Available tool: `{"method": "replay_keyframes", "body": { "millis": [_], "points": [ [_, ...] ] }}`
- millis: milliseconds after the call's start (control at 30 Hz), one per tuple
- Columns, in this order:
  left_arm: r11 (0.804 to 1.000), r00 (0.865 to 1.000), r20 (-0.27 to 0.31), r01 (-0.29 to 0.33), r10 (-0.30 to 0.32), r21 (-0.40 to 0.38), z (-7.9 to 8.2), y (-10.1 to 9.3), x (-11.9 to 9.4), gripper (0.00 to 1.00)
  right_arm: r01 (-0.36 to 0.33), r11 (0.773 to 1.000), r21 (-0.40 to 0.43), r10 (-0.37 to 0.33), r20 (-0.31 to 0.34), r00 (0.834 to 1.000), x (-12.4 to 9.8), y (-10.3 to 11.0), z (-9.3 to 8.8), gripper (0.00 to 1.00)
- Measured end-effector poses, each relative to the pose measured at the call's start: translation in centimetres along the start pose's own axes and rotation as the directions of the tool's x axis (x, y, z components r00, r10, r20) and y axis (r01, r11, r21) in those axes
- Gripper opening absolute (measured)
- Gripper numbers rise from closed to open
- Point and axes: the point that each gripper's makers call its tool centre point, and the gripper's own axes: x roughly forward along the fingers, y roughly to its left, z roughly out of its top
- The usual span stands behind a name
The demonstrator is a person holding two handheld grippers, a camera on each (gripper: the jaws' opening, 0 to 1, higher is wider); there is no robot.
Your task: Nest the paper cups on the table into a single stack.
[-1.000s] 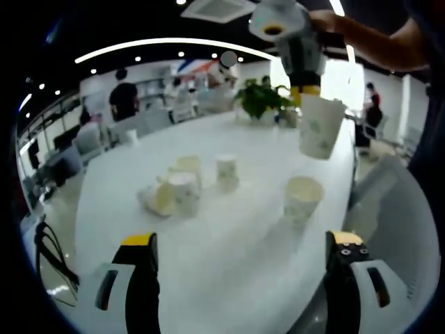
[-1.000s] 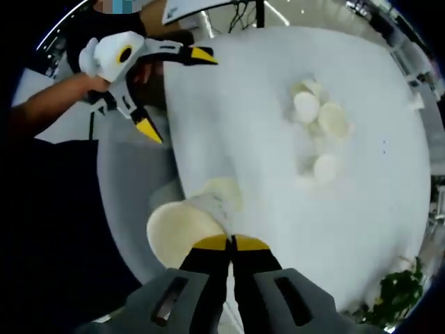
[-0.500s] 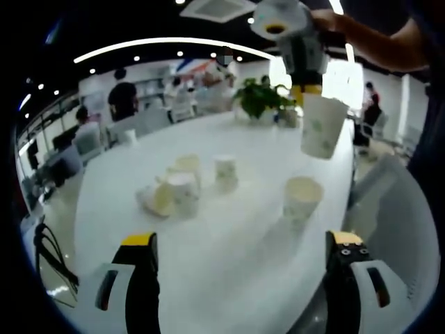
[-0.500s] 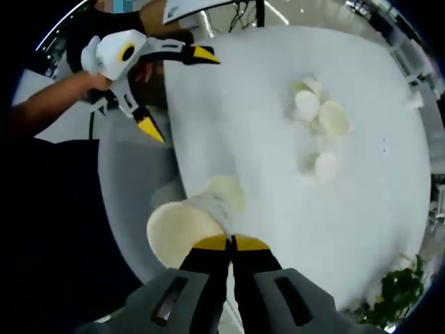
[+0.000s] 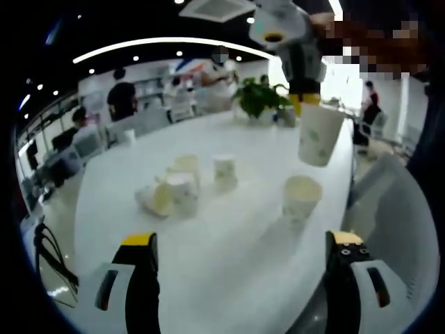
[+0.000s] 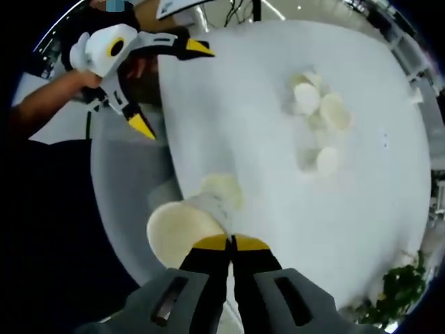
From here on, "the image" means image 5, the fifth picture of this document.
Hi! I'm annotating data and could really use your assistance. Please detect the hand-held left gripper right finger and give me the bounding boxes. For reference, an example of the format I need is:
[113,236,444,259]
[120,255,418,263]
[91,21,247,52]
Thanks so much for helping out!
[323,230,418,334]

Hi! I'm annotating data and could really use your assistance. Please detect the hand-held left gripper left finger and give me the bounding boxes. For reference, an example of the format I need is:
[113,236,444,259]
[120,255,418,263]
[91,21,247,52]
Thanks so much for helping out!
[76,232,161,334]

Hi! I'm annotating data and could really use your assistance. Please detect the potted green plant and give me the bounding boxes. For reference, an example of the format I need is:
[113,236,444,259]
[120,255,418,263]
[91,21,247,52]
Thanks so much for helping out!
[231,77,293,125]

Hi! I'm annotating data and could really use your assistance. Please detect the small beige jar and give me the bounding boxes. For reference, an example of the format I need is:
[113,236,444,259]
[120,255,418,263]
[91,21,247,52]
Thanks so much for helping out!
[282,106,298,128]

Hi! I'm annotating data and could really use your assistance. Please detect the ceiling air conditioner vent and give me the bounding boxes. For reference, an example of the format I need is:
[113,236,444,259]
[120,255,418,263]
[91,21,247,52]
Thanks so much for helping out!
[179,0,257,22]

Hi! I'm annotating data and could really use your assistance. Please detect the light grey office chair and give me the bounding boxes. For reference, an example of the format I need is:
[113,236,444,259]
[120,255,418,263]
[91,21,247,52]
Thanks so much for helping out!
[342,154,441,321]

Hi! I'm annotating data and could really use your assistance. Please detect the group of round ceiling spotlights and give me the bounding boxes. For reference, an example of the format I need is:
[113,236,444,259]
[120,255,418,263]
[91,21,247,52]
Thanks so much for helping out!
[22,0,257,121]

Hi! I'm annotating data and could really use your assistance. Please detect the curved ceiling light strip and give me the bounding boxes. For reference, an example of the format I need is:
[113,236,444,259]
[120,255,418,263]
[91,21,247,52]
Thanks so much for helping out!
[72,36,275,65]

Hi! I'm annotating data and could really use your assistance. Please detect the white slatted chair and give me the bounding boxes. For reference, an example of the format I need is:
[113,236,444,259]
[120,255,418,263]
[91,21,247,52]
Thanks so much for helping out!
[170,93,195,121]

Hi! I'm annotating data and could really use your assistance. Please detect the white table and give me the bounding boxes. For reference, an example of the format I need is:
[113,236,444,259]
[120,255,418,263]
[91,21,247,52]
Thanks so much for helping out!
[71,110,355,334]

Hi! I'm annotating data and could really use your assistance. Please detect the person's black shirt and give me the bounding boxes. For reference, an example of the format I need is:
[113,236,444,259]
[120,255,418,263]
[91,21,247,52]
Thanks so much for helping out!
[405,69,445,196]

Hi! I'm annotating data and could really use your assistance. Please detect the black monitor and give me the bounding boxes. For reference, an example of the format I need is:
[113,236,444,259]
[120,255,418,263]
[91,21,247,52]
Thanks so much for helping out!
[26,138,39,171]
[51,127,79,150]

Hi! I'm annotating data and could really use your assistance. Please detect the black tangled cables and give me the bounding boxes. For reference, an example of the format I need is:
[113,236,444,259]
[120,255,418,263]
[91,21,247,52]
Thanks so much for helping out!
[33,222,80,309]

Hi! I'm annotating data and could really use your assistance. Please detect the red blue wall banner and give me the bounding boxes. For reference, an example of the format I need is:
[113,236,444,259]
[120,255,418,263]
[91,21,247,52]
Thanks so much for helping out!
[172,57,213,76]

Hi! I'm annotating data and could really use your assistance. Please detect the white wall shelf unit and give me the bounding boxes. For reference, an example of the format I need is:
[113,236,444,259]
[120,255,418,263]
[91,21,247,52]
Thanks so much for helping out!
[133,78,168,105]

